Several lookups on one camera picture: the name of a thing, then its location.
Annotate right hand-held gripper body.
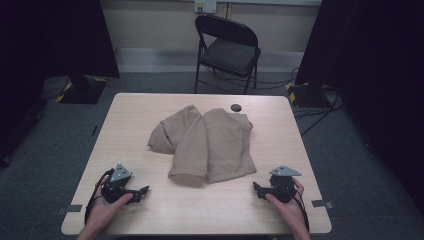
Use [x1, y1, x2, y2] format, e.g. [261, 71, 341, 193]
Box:
[262, 165, 303, 204]

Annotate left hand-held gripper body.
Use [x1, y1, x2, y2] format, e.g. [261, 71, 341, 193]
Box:
[101, 162, 141, 205]

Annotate tan shorts with black drawstring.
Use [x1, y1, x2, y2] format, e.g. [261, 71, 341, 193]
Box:
[147, 104, 258, 188]

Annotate person's right hand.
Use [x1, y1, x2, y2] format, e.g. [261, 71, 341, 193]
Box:
[264, 177, 310, 233]

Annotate person's left hand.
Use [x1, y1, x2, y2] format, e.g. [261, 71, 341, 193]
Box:
[85, 175, 134, 235]

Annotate grey tape strip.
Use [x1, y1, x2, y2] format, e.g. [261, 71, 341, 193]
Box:
[55, 204, 84, 216]
[311, 198, 335, 211]

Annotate black stand base striped tape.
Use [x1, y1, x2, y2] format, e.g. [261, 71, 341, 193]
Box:
[284, 81, 332, 109]

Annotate black folding chair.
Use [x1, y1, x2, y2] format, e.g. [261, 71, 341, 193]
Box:
[193, 14, 262, 95]

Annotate black curtain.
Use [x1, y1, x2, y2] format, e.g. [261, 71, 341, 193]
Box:
[0, 0, 121, 168]
[294, 0, 424, 216]

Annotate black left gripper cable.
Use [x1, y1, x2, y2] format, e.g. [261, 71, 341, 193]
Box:
[83, 168, 115, 226]

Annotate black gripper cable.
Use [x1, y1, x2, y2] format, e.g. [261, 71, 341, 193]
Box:
[292, 186, 311, 233]
[83, 168, 115, 226]

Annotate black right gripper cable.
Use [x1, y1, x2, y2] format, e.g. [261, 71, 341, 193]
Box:
[292, 186, 311, 233]

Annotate black floor cables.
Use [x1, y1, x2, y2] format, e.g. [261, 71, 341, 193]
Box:
[203, 65, 346, 138]

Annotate white wall outlet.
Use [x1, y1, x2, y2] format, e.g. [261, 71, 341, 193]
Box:
[194, 0, 218, 15]

